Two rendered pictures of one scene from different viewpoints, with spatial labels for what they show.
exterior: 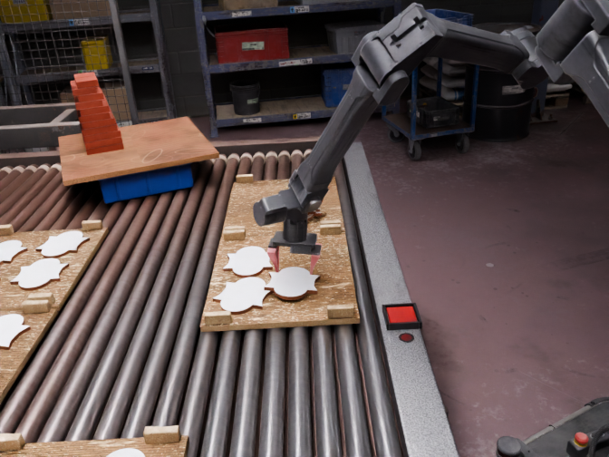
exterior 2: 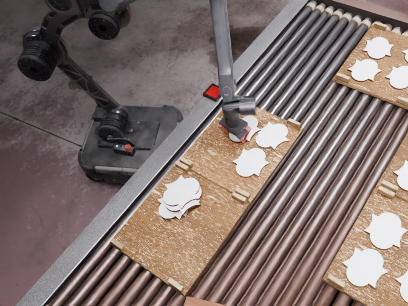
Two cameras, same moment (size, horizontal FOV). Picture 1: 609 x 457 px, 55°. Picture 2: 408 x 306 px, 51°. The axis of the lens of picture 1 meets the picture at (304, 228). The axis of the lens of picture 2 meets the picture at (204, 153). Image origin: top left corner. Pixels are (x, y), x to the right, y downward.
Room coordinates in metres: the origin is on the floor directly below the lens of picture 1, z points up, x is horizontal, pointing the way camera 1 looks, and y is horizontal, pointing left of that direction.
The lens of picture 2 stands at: (2.09, 0.67, 2.36)
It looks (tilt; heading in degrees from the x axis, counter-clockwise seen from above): 54 degrees down; 224
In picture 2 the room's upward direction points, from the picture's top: 11 degrees counter-clockwise
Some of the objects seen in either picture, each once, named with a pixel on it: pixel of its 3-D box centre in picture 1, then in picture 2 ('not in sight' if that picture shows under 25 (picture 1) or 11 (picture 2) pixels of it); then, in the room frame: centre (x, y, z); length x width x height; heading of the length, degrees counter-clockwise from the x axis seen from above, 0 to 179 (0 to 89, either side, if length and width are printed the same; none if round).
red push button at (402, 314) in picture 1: (401, 316); (214, 92); (1.06, -0.20, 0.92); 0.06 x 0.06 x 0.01; 89
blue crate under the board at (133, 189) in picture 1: (141, 168); not in sight; (1.97, 0.57, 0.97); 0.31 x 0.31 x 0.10; 21
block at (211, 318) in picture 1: (217, 317); (294, 123); (1.06, 0.20, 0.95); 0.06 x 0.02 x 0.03; 90
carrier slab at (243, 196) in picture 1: (284, 206); (180, 223); (1.67, 0.06, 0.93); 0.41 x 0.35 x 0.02; 0
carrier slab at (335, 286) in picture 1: (281, 276); (241, 146); (1.25, 0.06, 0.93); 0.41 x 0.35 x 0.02; 0
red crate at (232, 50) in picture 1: (251, 42); not in sight; (5.67, 0.39, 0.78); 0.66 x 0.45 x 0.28; 97
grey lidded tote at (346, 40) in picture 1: (354, 36); not in sight; (5.76, -0.58, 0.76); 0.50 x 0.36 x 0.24; 103
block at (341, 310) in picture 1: (340, 311); not in sight; (1.06, -0.07, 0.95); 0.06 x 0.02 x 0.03; 90
